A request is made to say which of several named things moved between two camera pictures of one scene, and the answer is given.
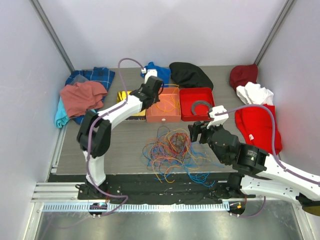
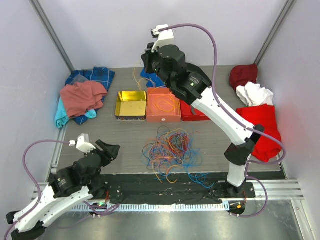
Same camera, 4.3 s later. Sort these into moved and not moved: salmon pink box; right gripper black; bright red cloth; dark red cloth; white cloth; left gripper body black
Moved: right gripper black; left gripper body black
Not moved: salmon pink box; dark red cloth; white cloth; bright red cloth
